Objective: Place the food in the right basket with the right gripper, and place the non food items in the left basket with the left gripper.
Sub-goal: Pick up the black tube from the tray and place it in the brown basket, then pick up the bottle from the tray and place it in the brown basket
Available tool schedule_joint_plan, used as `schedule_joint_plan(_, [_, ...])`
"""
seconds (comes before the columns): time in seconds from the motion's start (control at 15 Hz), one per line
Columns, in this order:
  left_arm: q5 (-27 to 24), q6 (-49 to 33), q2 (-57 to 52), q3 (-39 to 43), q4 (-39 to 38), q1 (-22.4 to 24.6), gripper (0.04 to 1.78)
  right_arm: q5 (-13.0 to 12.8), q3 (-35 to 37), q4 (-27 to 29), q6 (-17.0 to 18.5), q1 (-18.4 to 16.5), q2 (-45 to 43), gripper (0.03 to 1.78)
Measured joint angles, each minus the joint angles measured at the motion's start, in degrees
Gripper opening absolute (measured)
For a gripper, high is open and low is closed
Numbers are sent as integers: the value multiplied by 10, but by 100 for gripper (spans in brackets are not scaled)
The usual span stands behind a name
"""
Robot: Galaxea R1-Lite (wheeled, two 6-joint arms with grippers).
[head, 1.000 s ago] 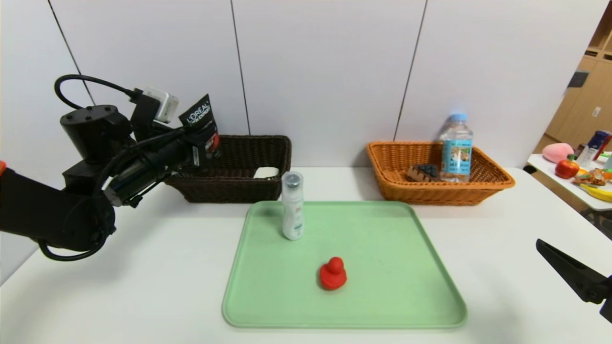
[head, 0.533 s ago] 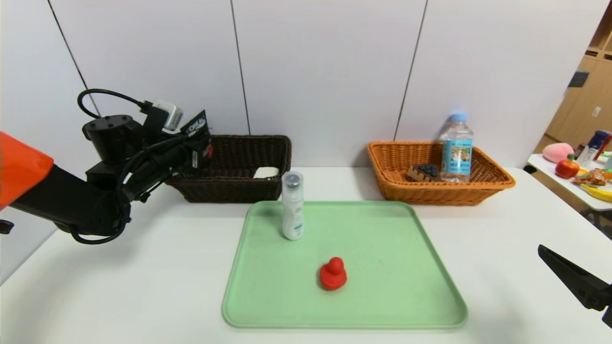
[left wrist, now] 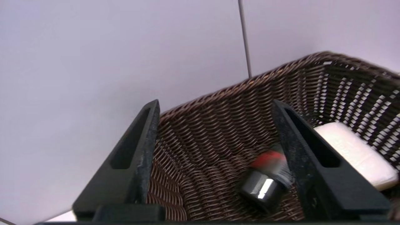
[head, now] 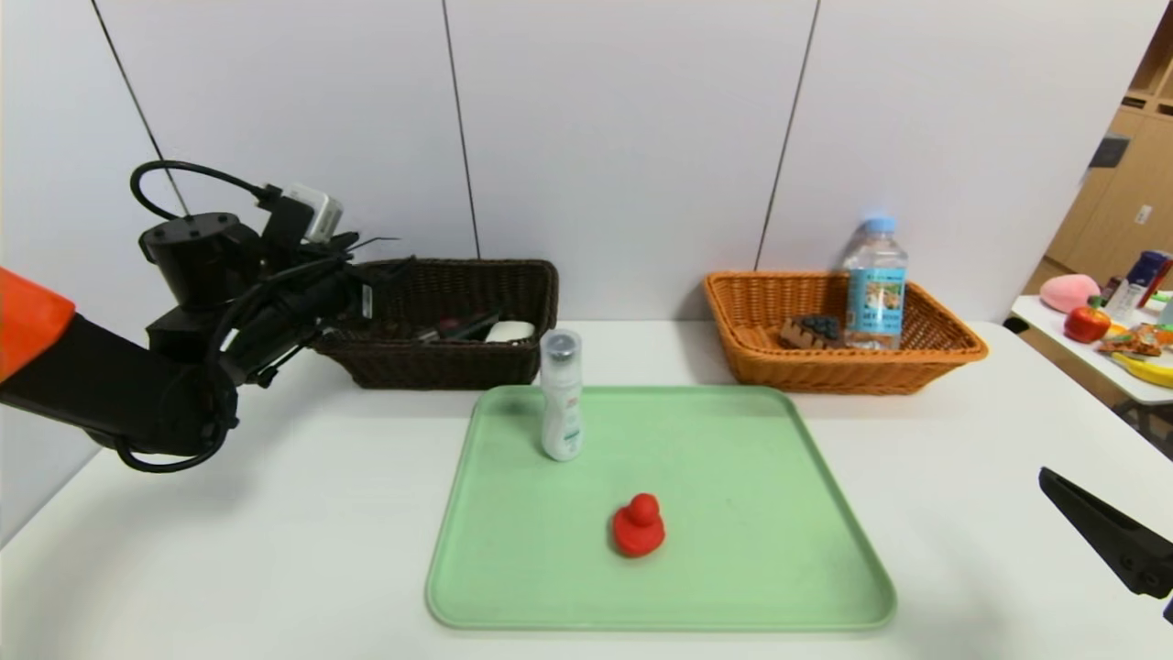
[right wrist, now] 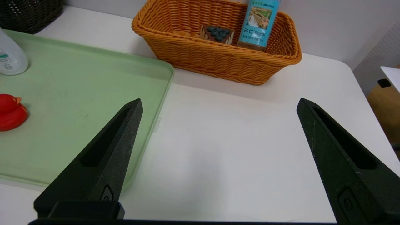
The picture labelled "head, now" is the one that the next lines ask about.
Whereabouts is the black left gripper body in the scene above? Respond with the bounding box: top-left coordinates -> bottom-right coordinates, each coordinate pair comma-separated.
281,263 -> 375,339

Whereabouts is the dark green cone tube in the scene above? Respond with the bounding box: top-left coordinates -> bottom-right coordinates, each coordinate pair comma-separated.
416,311 -> 501,343

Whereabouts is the white lotion bottle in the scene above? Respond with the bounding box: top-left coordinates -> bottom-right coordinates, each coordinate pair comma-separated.
539,329 -> 585,463

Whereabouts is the chocolate blueberry cake slice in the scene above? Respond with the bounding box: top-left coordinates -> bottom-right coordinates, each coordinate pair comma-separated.
778,314 -> 843,351

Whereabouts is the clear water bottle blue label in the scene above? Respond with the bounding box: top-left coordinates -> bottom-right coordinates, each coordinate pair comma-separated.
841,217 -> 909,351

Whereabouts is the dark brown wicker basket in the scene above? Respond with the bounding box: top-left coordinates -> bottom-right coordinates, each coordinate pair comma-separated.
316,258 -> 559,391

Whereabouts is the orange wicker basket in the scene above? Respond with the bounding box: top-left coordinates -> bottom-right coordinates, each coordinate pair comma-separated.
703,270 -> 990,396

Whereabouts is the red rubber duck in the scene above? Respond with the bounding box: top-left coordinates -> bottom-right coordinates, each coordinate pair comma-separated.
612,492 -> 666,557

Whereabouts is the light green plastic tray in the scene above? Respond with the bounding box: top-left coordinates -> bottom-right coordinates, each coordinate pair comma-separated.
426,383 -> 897,632

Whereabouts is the pink peach toy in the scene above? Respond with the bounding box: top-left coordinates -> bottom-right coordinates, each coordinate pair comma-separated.
1038,274 -> 1100,314

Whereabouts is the white side table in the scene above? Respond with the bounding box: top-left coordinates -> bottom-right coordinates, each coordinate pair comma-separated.
1009,293 -> 1173,441

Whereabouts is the red apple toy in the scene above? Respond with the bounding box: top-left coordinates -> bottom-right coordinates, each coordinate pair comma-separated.
1063,297 -> 1111,346

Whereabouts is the small white bottle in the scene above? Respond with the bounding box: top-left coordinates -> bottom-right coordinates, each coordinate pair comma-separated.
1103,278 -> 1137,324

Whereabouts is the light wooden cabinet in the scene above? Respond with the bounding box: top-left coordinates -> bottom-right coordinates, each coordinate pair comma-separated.
1022,0 -> 1173,303

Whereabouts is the yellow banana toy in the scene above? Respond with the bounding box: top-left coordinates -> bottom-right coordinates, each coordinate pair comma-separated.
1110,351 -> 1173,391

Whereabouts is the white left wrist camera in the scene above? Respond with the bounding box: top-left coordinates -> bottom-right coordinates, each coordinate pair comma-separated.
265,182 -> 345,245

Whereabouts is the black left camera cable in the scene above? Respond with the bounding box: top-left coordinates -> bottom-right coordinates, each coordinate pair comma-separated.
128,159 -> 278,223

